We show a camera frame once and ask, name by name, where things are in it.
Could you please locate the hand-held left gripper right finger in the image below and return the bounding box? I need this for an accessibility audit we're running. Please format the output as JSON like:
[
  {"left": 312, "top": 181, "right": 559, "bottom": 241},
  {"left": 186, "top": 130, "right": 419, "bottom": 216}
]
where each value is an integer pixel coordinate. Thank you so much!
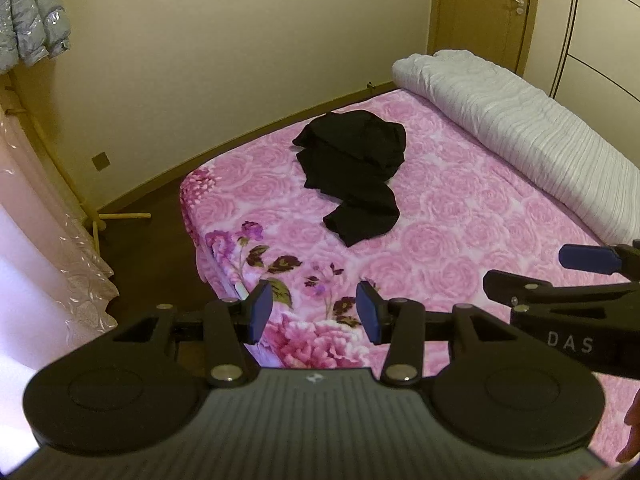
[{"left": 356, "top": 280, "right": 517, "bottom": 387}]

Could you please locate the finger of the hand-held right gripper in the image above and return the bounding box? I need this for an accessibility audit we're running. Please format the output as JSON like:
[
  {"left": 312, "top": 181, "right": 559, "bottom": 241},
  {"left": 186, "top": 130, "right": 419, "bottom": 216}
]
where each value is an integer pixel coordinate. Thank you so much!
[
  {"left": 558, "top": 242, "right": 640, "bottom": 279},
  {"left": 483, "top": 269, "right": 640, "bottom": 312}
]

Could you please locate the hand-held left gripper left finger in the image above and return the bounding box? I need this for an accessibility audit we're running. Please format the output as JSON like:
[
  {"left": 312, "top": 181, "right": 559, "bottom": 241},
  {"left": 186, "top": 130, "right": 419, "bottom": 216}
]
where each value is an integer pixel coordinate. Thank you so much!
[{"left": 114, "top": 280, "right": 274, "bottom": 388}]

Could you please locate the black sweater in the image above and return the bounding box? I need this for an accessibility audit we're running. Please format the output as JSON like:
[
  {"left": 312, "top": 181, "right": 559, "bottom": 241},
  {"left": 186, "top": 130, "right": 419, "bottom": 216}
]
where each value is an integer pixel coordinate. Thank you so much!
[{"left": 291, "top": 110, "right": 407, "bottom": 248}]

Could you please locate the person's right hand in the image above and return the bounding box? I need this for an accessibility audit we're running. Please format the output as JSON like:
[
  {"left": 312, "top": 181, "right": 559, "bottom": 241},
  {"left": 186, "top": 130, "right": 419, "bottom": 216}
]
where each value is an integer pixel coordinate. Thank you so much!
[{"left": 616, "top": 399, "right": 640, "bottom": 464}]

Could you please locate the pink floral blanket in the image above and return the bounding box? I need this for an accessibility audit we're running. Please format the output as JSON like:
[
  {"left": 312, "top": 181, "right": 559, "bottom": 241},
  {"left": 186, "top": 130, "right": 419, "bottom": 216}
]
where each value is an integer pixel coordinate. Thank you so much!
[{"left": 179, "top": 87, "right": 640, "bottom": 461}]

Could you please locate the white ribbed quilt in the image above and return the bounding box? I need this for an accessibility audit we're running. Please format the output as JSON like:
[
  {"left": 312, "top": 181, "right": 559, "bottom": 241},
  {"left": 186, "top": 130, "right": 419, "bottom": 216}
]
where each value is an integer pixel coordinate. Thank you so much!
[{"left": 391, "top": 50, "right": 640, "bottom": 243}]

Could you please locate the wooden coat rack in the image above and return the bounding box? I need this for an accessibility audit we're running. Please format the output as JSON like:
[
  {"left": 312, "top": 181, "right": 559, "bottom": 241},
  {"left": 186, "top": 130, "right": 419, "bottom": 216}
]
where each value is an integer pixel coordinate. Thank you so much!
[{"left": 0, "top": 76, "right": 152, "bottom": 247}]

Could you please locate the cream wardrobe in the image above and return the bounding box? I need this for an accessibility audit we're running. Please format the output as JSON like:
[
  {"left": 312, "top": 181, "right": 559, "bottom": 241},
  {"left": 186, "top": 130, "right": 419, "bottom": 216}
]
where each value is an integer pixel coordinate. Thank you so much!
[{"left": 547, "top": 0, "right": 640, "bottom": 171}]

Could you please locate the pink sheer curtain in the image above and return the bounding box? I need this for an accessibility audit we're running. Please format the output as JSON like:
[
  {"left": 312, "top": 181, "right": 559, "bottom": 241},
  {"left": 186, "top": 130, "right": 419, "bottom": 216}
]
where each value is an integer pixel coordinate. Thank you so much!
[{"left": 0, "top": 74, "right": 121, "bottom": 376}]

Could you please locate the wooden door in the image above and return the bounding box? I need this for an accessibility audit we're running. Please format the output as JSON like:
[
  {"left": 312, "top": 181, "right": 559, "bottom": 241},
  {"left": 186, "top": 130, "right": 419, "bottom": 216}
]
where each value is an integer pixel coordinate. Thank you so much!
[{"left": 427, "top": 0, "right": 543, "bottom": 83}]

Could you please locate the silver puffer jacket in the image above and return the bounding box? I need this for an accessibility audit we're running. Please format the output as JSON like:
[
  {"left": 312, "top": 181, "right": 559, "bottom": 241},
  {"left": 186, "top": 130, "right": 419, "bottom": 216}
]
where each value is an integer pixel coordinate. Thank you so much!
[{"left": 0, "top": 0, "right": 72, "bottom": 74}]

